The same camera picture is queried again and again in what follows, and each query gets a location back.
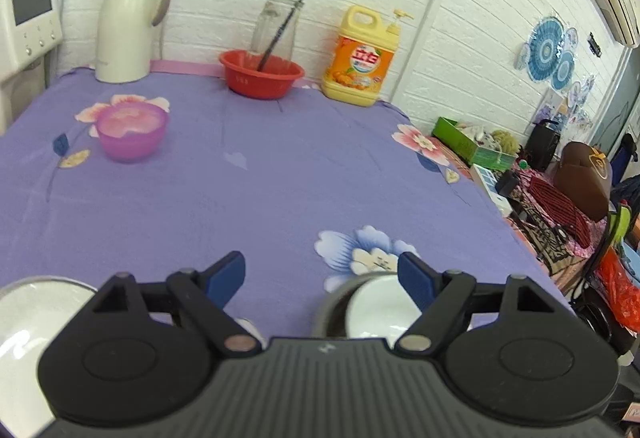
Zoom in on orange plastic bag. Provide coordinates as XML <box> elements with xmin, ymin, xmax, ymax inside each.
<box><xmin>595</xmin><ymin>248</ymin><xmax>640</xmax><ymax>334</ymax></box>

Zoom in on large blue paper fan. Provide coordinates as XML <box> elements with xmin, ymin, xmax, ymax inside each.
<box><xmin>527</xmin><ymin>15</ymin><xmax>566</xmax><ymax>84</ymax></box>

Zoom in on brown bag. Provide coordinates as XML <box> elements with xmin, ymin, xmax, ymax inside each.
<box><xmin>552</xmin><ymin>142</ymin><xmax>613</xmax><ymax>221</ymax></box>

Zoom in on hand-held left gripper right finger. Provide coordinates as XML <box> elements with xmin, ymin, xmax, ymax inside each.
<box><xmin>394</xmin><ymin>252</ymin><xmax>549</xmax><ymax>355</ymax></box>

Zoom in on red plastic basin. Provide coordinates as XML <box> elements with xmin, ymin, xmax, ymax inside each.
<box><xmin>219</xmin><ymin>49</ymin><xmax>306</xmax><ymax>100</ymax></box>

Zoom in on red knitted cloth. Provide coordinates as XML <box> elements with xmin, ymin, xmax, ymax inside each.
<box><xmin>527</xmin><ymin>175</ymin><xmax>591</xmax><ymax>259</ymax></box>

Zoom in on purple floral tablecloth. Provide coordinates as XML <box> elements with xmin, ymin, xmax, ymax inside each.
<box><xmin>0</xmin><ymin>68</ymin><xmax>571</xmax><ymax>349</ymax></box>

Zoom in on purple plastic bowl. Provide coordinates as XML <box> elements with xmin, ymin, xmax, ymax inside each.
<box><xmin>96</xmin><ymin>103</ymin><xmax>169</xmax><ymax>164</ymax></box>

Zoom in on small blue paper fan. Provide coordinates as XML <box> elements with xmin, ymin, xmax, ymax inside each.
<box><xmin>552</xmin><ymin>49</ymin><xmax>576</xmax><ymax>91</ymax></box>

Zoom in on white power strip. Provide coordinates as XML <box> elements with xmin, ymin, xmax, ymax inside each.
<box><xmin>470</xmin><ymin>164</ymin><xmax>512</xmax><ymax>214</ymax></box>

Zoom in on beige black patterned cloth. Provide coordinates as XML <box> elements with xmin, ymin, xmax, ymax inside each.
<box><xmin>505</xmin><ymin>168</ymin><xmax>606</xmax><ymax>276</ymax></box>

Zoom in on black stirring stick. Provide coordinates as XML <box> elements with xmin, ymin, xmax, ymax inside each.
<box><xmin>257</xmin><ymin>0</ymin><xmax>308</xmax><ymax>71</ymax></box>

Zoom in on steel bowl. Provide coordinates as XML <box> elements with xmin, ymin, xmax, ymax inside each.
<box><xmin>312</xmin><ymin>270</ymin><xmax>401</xmax><ymax>339</ymax></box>

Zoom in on white appliance with screen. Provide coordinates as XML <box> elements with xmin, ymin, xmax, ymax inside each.
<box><xmin>0</xmin><ymin>0</ymin><xmax>63</xmax><ymax>84</ymax></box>

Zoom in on white thermos jug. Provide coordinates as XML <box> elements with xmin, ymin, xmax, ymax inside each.
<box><xmin>95</xmin><ymin>0</ymin><xmax>173</xmax><ymax>84</ymax></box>

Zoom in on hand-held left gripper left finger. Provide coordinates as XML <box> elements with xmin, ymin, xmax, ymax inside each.
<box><xmin>92</xmin><ymin>250</ymin><xmax>268</xmax><ymax>359</ymax></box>

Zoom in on glass pitcher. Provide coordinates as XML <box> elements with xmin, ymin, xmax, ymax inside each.
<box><xmin>250</xmin><ymin>0</ymin><xmax>301</xmax><ymax>69</ymax></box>

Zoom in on white floral plate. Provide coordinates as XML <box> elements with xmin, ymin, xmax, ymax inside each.
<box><xmin>0</xmin><ymin>275</ymin><xmax>101</xmax><ymax>424</ymax></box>

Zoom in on wall pictures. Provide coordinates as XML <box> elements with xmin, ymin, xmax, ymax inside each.
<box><xmin>532</xmin><ymin>73</ymin><xmax>598</xmax><ymax>131</ymax></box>

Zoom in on black power adapter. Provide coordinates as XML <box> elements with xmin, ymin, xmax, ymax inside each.
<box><xmin>495</xmin><ymin>170</ymin><xmax>521</xmax><ymax>197</ymax></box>

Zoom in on green box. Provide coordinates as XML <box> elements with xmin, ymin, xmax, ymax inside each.
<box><xmin>432</xmin><ymin>116</ymin><xmax>517</xmax><ymax>171</ymax></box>

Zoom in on yellow detergent bottle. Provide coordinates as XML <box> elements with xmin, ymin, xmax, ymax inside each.
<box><xmin>321</xmin><ymin>5</ymin><xmax>415</xmax><ymax>108</ymax></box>

